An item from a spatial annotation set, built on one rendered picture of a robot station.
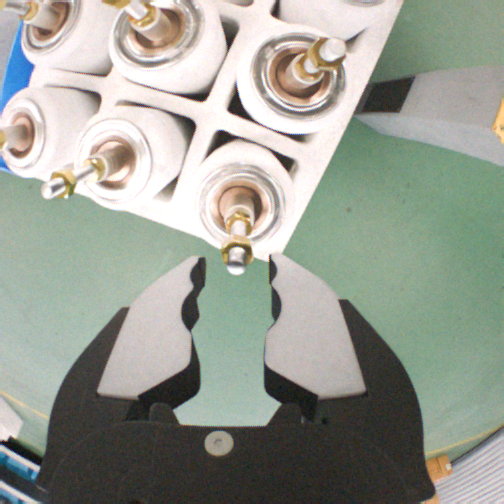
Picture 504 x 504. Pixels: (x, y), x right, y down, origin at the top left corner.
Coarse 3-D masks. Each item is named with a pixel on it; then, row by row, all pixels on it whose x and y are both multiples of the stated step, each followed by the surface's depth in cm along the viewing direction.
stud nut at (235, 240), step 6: (234, 234) 14; (228, 240) 14; (234, 240) 14; (240, 240) 14; (246, 240) 14; (222, 246) 14; (228, 246) 14; (234, 246) 14; (240, 246) 14; (246, 246) 14; (222, 252) 14; (228, 252) 14; (246, 252) 14; (252, 252) 14; (222, 258) 15; (246, 258) 14; (252, 258) 15; (246, 264) 15
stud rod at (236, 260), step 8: (240, 224) 17; (232, 232) 16; (240, 232) 16; (232, 248) 14; (240, 248) 14; (232, 256) 13; (240, 256) 13; (232, 264) 13; (240, 264) 13; (232, 272) 13; (240, 272) 13
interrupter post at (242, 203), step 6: (234, 198) 20; (240, 198) 20; (246, 198) 20; (228, 204) 20; (234, 204) 19; (240, 204) 19; (246, 204) 19; (252, 204) 21; (228, 210) 19; (234, 210) 19; (240, 210) 19; (246, 210) 19; (252, 210) 19; (228, 216) 19; (252, 216) 19; (252, 222) 19
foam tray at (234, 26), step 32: (256, 0) 18; (224, 32) 24; (256, 32) 20; (384, 32) 19; (224, 64) 22; (352, 64) 21; (128, 96) 23; (160, 96) 23; (224, 96) 23; (352, 96) 23; (224, 128) 25; (256, 128) 25; (192, 160) 26; (288, 160) 34; (320, 160) 26; (160, 192) 31; (256, 256) 32
